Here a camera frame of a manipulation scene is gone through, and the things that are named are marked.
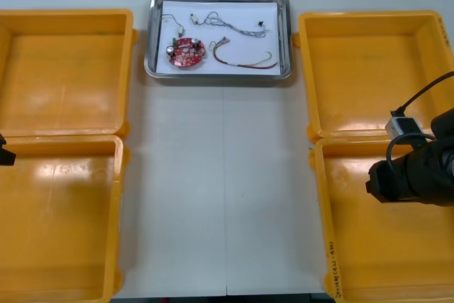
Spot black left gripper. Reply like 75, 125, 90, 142
0, 145, 17, 167

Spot steel tray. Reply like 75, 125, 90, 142
143, 0, 294, 82

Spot yellow-orange plastic bin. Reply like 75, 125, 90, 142
0, 135, 126, 303
0, 7, 140, 138
307, 136, 454, 303
294, 10, 454, 141

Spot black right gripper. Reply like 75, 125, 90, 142
365, 153, 414, 204

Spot red black green-yellow wire harness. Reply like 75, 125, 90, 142
209, 35, 279, 69

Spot small metal solenoid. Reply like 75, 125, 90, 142
161, 13, 187, 36

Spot white paper sheet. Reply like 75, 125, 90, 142
155, 0, 281, 77

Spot round red circuit board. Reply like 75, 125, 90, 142
165, 35, 207, 70

